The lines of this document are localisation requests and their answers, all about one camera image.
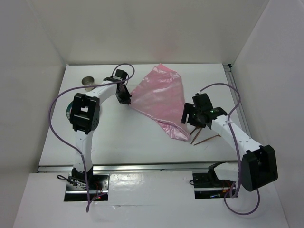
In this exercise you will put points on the aluminium rail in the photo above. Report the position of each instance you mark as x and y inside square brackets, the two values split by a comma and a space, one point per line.
[141, 167]
[239, 110]

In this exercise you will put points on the front aluminium rail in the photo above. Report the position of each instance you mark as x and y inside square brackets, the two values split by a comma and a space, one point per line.
[141, 167]

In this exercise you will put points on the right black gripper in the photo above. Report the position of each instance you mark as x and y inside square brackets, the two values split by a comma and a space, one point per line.
[188, 109]

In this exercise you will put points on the small metal cup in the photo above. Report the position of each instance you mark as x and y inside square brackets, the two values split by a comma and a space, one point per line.
[89, 83]

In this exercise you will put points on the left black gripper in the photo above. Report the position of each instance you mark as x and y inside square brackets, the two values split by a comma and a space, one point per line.
[126, 99]

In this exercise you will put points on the pink satin rose cloth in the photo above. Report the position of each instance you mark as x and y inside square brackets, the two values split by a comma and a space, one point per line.
[160, 96]

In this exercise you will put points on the wooden knife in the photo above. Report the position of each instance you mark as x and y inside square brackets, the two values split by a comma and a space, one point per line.
[195, 137]

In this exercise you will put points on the right side aluminium rail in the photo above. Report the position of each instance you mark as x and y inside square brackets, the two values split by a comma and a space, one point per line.
[239, 110]

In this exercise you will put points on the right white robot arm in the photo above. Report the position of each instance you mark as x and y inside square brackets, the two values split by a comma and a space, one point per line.
[256, 165]

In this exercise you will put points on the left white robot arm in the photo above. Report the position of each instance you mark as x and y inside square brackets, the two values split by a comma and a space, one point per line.
[83, 167]

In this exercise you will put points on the white plate with coloured rim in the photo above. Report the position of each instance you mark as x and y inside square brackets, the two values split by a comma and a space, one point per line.
[69, 110]

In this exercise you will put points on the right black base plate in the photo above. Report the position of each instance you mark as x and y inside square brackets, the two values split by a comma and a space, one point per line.
[208, 186]

